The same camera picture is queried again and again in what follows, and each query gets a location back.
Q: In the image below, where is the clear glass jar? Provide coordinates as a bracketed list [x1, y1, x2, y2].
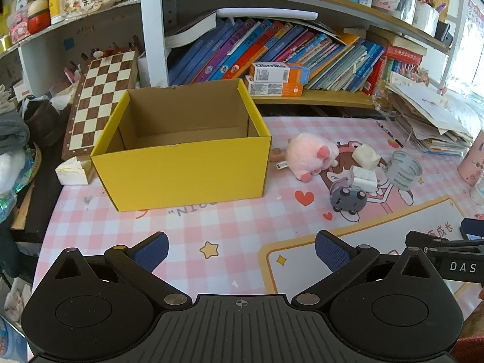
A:
[470, 178, 484, 207]

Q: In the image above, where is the pink cartoon tumbler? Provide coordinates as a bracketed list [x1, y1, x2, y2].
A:
[457, 129, 484, 186]

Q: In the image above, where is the orange white carton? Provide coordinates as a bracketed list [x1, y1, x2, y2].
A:
[245, 76, 304, 98]
[250, 61, 311, 84]

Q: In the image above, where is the row of colourful books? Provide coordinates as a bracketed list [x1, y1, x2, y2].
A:
[168, 17, 424, 95]

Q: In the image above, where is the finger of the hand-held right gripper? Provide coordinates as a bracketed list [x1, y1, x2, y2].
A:
[406, 231, 484, 252]
[425, 247, 484, 284]

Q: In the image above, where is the white charger adapter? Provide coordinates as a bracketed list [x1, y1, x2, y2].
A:
[347, 165, 379, 193]

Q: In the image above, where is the white slim box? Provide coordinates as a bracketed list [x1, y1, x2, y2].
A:
[137, 52, 149, 87]

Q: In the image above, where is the pink gift box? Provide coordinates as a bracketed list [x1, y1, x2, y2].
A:
[8, 11, 31, 44]

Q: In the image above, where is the white tissue pack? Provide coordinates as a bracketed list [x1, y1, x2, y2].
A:
[55, 158, 91, 186]

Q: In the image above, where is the dark blue flat device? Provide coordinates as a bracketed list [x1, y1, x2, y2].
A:
[460, 218, 484, 241]

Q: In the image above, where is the pink flower decoration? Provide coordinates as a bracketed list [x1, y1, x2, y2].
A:
[393, 64, 430, 86]

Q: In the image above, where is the thick white-paged book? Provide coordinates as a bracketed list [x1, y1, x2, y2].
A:
[164, 11, 218, 49]

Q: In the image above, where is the pink plush pig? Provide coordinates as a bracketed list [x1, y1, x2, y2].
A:
[283, 133, 340, 182]

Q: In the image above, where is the brown leather bag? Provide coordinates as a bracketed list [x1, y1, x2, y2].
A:
[23, 98, 63, 148]

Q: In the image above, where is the grey folded cloth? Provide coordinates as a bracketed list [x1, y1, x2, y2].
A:
[0, 115, 31, 155]

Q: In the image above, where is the clear glass measuring cup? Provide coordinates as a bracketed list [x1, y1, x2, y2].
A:
[386, 150, 423, 191]

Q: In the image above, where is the red white mushroom jar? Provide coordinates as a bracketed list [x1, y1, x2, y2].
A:
[28, 0, 51, 34]

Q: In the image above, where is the clear bead ornament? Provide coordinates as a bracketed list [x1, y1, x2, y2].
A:
[372, 91, 394, 112]

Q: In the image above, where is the pink checkered desk mat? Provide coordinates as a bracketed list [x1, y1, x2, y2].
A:
[32, 115, 484, 363]

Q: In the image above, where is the yellow white jar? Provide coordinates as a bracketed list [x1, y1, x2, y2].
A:
[47, 0, 72, 25]

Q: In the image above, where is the stack of loose papers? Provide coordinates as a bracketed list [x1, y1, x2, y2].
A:
[386, 81, 475, 157]

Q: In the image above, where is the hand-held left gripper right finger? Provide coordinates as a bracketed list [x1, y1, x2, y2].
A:
[289, 230, 432, 312]

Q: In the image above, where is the patterned pencil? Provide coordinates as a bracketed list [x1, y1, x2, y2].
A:
[376, 121, 404, 148]

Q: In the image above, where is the white framed bookshelf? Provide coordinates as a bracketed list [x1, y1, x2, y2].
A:
[140, 0, 467, 110]

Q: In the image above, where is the wooden chessboard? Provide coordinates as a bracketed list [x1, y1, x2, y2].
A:
[61, 47, 140, 159]

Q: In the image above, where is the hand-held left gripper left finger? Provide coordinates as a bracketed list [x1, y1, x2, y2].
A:
[52, 232, 195, 312]

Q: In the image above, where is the grey toy car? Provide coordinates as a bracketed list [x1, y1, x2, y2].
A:
[330, 186, 367, 214]

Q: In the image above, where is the yellow cardboard box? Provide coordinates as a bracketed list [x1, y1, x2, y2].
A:
[90, 77, 273, 212]

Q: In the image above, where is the white foam block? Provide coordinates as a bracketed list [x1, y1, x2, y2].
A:
[352, 144, 380, 170]

